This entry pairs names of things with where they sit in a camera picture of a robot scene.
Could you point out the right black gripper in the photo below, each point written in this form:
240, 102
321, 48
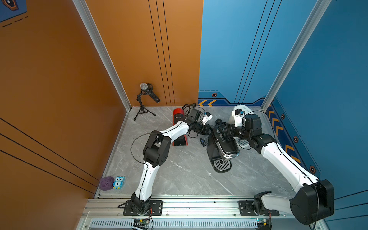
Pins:
228, 126

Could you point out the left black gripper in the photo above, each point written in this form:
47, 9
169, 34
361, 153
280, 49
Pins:
206, 128

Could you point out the black coffee machine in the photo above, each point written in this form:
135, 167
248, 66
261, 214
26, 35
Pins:
221, 148

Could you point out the white coffee machine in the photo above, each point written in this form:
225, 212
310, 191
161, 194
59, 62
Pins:
244, 144

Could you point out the red capsule coffee machine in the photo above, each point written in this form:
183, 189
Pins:
179, 138

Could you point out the grey microfibre cloth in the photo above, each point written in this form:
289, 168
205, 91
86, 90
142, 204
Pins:
203, 142

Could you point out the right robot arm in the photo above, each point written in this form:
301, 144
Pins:
314, 198

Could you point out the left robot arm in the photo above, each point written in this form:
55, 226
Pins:
156, 152

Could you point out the right circuit board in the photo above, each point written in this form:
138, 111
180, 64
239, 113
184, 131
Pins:
265, 224

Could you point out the circuit board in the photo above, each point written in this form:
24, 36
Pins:
265, 224
141, 224

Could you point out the left circuit board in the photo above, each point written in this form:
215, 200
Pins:
141, 224

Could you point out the purple toy cube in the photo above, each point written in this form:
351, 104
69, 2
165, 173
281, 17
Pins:
107, 183

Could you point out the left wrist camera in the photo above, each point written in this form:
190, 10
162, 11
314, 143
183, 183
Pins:
206, 117

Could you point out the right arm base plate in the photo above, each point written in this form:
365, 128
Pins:
247, 208

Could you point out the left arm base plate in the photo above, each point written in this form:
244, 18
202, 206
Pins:
153, 208

